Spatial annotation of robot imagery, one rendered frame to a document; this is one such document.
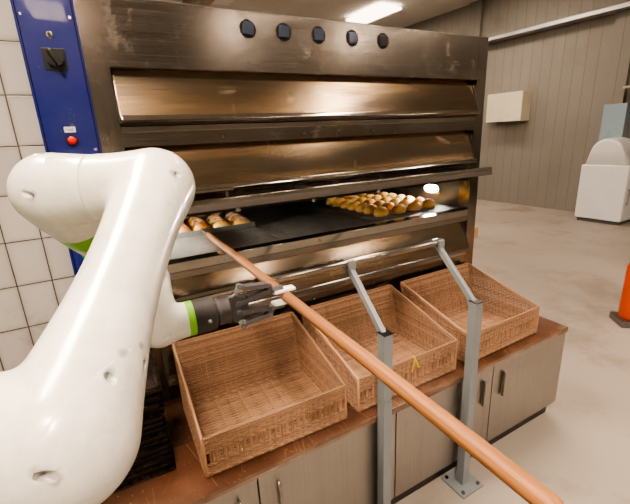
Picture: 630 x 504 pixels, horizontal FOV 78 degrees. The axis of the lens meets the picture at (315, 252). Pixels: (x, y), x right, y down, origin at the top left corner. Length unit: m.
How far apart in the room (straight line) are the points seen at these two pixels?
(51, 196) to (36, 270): 0.93
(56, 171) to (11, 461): 0.44
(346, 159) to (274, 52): 0.55
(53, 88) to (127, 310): 1.16
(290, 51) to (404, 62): 0.61
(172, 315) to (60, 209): 0.43
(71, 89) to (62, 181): 0.86
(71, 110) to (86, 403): 1.24
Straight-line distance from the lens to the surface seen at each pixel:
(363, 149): 1.96
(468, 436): 0.67
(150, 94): 1.60
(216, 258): 1.68
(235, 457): 1.51
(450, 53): 2.34
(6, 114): 1.58
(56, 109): 1.54
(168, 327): 1.03
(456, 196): 2.56
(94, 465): 0.40
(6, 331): 1.71
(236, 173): 1.64
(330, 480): 1.73
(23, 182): 0.73
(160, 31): 1.64
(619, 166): 7.99
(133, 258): 0.52
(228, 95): 1.66
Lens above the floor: 1.64
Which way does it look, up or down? 17 degrees down
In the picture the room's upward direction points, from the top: 3 degrees counter-clockwise
